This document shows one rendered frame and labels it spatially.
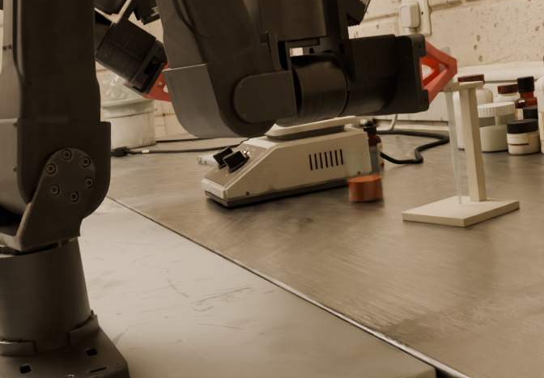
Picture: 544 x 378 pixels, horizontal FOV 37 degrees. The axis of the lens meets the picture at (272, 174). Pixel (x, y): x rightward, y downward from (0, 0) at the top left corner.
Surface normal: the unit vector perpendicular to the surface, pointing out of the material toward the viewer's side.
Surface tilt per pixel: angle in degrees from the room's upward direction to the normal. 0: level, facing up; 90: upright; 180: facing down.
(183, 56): 100
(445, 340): 0
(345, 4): 90
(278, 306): 0
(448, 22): 90
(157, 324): 0
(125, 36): 90
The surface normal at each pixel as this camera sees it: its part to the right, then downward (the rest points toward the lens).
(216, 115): -0.75, 0.40
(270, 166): 0.30, 0.09
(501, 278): -0.14, -0.98
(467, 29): -0.91, 0.18
